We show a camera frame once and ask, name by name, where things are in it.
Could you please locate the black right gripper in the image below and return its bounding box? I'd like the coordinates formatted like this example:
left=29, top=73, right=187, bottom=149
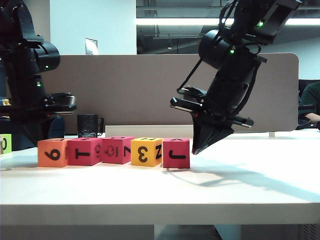
left=170, top=49, right=268, bottom=154

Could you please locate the red foam block rabbit print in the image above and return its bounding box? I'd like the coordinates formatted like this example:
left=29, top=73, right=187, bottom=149
left=101, top=136, right=136, bottom=165

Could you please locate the brown fabric desk divider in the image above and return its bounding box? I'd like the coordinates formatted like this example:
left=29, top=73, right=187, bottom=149
left=39, top=52, right=300, bottom=133

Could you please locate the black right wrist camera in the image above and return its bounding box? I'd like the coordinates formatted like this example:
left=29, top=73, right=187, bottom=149
left=176, top=86, right=208, bottom=98

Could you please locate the red foam block letter T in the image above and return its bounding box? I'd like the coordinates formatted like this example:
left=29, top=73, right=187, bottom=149
left=67, top=137, right=103, bottom=166

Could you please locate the yellow foam block digit three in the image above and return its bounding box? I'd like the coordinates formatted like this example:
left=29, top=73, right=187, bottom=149
left=130, top=137, right=165, bottom=168

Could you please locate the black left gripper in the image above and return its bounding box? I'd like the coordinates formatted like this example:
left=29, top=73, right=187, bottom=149
left=7, top=71, right=78, bottom=148

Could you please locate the black mug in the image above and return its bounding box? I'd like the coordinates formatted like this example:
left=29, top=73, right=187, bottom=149
left=76, top=114, right=105, bottom=139

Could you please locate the person in dark green shirt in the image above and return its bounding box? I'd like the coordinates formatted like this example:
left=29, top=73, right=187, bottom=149
left=299, top=82, right=320, bottom=131

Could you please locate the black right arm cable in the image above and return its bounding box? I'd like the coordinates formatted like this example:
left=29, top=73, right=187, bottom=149
left=176, top=58, right=202, bottom=92

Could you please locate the silver wall sign plate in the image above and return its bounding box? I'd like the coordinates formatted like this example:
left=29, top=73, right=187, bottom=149
left=84, top=37, right=99, bottom=56

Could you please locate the green foam block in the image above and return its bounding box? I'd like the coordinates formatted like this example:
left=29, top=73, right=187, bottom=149
left=0, top=133, right=13, bottom=155

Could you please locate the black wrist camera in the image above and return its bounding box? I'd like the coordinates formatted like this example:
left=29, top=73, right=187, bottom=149
left=45, top=92, right=77, bottom=106
left=176, top=86, right=208, bottom=98

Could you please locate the red foam block letter J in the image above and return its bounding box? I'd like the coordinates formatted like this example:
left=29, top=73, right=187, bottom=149
left=162, top=138, right=190, bottom=169

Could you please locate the white linear light strip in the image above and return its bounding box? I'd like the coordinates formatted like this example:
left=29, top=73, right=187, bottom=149
left=135, top=17, right=320, bottom=27

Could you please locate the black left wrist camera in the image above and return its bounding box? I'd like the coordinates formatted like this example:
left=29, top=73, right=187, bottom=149
left=45, top=92, right=77, bottom=106

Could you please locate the orange foam block digit six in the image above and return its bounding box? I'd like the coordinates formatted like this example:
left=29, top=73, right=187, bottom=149
left=37, top=138, right=69, bottom=168

